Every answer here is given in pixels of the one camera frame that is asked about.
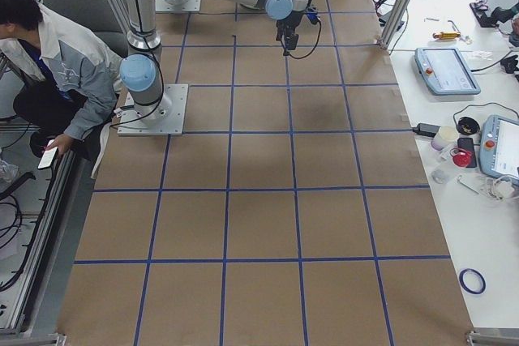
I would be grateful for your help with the white smartphone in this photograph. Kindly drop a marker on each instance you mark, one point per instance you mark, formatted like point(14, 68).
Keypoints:
point(47, 158)

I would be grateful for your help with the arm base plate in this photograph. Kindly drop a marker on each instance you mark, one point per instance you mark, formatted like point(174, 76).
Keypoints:
point(166, 117)
point(177, 6)

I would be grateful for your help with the teach pendant tablet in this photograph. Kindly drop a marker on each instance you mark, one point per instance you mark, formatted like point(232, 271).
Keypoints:
point(445, 72)
point(498, 152)

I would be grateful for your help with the blue tape roll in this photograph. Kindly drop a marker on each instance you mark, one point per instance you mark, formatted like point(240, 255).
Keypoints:
point(472, 281)

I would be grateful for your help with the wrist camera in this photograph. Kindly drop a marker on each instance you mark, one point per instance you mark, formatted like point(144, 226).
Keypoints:
point(312, 14)

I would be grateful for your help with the gold wrapped tool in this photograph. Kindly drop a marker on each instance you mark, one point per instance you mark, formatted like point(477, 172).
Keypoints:
point(444, 36)

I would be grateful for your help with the red round lid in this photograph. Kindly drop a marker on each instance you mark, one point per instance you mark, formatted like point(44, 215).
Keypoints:
point(461, 157)

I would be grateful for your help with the white paper cup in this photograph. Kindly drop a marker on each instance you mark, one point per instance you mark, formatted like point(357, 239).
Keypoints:
point(445, 136)

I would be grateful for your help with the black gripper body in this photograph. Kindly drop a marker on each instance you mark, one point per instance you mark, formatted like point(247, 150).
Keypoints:
point(293, 20)

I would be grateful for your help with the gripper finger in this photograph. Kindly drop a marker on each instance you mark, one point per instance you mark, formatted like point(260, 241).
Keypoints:
point(289, 44)

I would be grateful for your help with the person in white shirt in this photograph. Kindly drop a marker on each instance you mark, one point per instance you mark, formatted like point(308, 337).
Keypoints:
point(72, 77)

